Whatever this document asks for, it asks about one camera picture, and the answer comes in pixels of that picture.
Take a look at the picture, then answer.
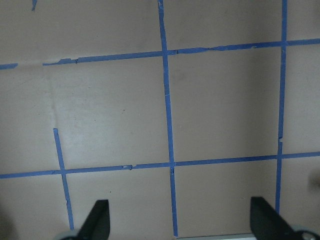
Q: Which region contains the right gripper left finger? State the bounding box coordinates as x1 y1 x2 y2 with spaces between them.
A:
76 199 111 240

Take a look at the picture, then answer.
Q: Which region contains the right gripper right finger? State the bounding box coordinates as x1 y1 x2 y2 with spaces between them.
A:
250 196 297 240

